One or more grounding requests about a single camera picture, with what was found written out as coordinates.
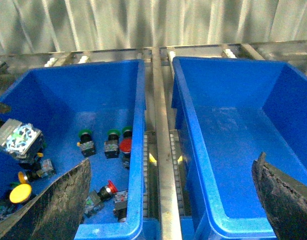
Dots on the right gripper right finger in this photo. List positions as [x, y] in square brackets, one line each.
[283, 198]

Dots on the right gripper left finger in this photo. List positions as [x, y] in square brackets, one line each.
[55, 213]

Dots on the red mushroom push button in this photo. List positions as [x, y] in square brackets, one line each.
[22, 141]

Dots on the large yellow mushroom button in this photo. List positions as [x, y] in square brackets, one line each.
[22, 194]

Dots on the red push button lying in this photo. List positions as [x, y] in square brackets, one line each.
[95, 200]

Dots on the small yellow push button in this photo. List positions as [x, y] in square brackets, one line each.
[39, 170]

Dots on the green push button lower left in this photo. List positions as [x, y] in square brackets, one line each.
[6, 206]

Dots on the green push button middle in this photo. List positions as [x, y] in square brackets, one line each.
[86, 143]

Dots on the green push button centre right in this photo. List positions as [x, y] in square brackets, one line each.
[111, 146]

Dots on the blue source bin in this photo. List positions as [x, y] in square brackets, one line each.
[63, 101]

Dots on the blue target bin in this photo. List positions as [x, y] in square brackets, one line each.
[228, 112]

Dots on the red push button by wall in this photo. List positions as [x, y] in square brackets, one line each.
[126, 147]

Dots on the green push button by wall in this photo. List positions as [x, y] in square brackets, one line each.
[127, 132]

